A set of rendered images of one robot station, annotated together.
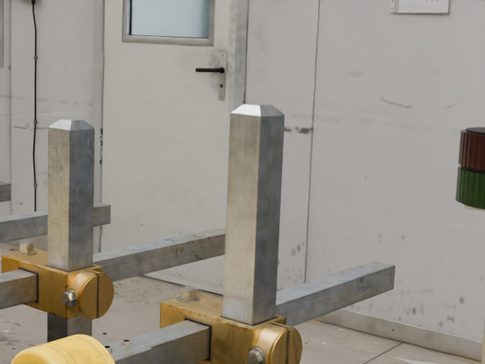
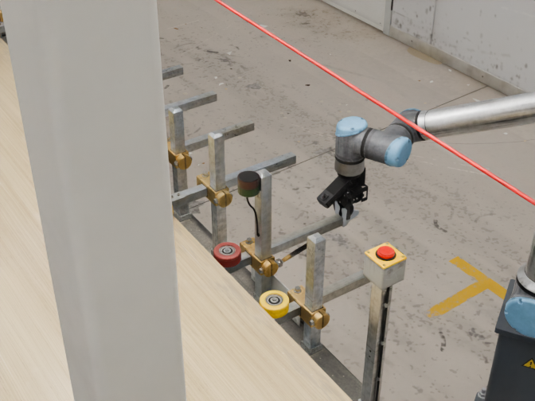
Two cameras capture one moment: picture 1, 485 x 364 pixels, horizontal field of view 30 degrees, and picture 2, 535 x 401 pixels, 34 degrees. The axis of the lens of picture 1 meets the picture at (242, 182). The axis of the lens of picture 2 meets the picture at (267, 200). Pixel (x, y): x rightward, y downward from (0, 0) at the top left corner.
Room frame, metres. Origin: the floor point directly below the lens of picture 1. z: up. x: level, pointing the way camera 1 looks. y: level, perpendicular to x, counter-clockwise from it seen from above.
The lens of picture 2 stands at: (-1.24, -0.80, 2.48)
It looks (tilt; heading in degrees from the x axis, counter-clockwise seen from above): 36 degrees down; 17
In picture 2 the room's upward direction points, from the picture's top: straight up
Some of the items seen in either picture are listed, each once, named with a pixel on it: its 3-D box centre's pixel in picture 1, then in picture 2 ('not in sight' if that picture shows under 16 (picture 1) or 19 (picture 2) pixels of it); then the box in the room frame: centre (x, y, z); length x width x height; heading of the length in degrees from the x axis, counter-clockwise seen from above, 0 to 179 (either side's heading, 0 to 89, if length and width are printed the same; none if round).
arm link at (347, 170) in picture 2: not in sight; (349, 163); (0.93, -0.39, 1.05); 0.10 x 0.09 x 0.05; 51
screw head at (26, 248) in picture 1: (27, 248); not in sight; (1.00, 0.24, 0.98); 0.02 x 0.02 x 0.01
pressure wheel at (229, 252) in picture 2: not in sight; (227, 264); (0.59, -0.11, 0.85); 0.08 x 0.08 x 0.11
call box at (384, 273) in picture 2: not in sight; (384, 266); (0.32, -0.60, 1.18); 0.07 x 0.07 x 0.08; 51
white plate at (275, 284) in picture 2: not in sight; (275, 289); (0.64, -0.24, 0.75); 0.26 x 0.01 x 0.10; 51
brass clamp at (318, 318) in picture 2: not in sight; (308, 308); (0.50, -0.38, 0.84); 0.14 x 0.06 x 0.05; 51
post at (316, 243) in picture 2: not in sight; (313, 304); (0.48, -0.40, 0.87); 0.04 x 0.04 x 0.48; 51
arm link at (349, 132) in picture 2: not in sight; (351, 139); (0.93, -0.39, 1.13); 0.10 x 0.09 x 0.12; 76
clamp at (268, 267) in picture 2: not in sight; (258, 258); (0.65, -0.19, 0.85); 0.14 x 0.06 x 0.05; 51
